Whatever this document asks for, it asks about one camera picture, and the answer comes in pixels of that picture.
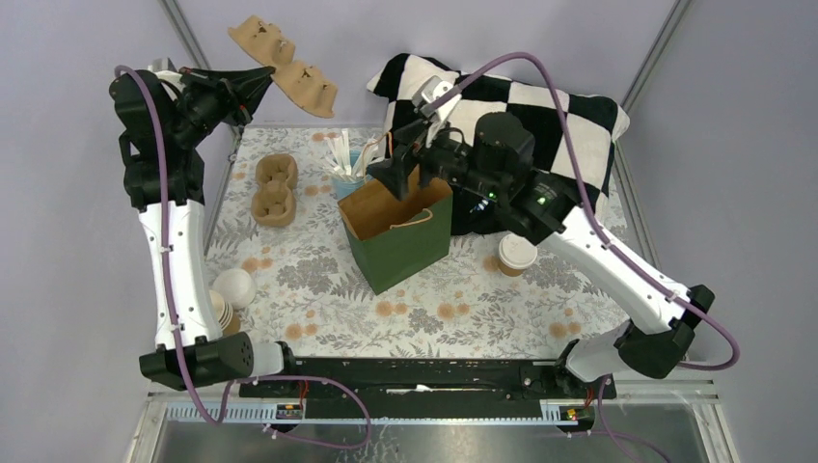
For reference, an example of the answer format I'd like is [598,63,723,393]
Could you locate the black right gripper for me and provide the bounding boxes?
[366,113,504,202]

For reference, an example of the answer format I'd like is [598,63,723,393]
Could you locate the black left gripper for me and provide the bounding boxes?
[168,64,275,146]

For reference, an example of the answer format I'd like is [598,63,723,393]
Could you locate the brown cardboard cup carrier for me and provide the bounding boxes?
[250,153,298,227]
[228,15,339,119]

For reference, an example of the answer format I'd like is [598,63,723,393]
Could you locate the green paper bag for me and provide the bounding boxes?
[338,171,453,294]

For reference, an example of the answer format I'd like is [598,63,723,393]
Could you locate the white plastic cup lid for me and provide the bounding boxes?
[498,232,538,270]

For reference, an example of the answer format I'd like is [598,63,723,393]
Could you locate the brown paper coffee cup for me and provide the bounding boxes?
[498,259,525,277]

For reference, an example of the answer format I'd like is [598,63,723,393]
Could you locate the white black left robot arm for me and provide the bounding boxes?
[109,66,300,396]

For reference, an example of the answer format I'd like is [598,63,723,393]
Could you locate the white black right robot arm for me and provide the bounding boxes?
[368,76,714,397]

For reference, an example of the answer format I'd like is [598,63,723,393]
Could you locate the white wrapped straws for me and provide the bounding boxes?
[311,129,389,182]

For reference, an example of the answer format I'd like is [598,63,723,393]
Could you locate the light blue cup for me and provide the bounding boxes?
[332,175,366,201]

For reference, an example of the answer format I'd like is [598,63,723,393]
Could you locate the black cloth bundle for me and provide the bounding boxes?
[450,185,507,236]

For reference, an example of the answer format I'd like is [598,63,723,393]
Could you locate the floral patterned table mat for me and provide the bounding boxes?
[206,127,626,359]

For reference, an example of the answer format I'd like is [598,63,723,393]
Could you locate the black white checkered pillow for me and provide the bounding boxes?
[367,53,630,216]

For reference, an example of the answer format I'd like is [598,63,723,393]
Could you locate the stack of brown paper cups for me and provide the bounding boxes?
[209,289,241,337]

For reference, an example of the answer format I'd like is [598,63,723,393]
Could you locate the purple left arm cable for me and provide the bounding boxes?
[115,65,373,450]

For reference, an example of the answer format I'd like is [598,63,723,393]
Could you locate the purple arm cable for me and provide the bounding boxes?
[115,65,373,450]
[434,52,743,463]

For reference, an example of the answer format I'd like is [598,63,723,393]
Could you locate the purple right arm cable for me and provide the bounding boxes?
[434,52,743,463]

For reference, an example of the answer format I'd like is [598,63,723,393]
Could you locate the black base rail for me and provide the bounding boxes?
[148,356,721,426]

